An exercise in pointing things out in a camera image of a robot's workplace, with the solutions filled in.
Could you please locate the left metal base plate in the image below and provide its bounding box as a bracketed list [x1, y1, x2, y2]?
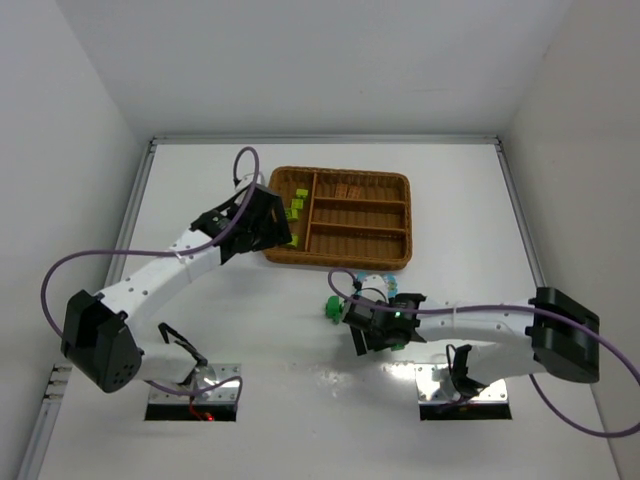
[148, 363, 242, 404]

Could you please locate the dark green rounded lego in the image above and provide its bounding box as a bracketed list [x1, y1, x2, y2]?
[325, 295, 343, 324]

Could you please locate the brown wicker divided basket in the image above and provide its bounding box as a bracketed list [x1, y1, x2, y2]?
[264, 166, 413, 271]

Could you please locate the lime lego with hole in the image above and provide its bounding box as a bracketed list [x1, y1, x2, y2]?
[284, 234, 299, 249]

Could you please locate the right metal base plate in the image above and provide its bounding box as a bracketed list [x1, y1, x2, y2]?
[415, 363, 509, 405]

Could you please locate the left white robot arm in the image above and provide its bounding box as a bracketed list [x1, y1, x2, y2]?
[61, 185, 292, 393]

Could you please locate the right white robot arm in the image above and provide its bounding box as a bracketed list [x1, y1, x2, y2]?
[340, 287, 600, 398]

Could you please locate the metal base plate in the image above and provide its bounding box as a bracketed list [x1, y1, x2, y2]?
[148, 363, 242, 404]
[415, 363, 509, 405]

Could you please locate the cyan lego cluster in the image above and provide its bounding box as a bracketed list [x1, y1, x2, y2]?
[356, 272, 398, 298]

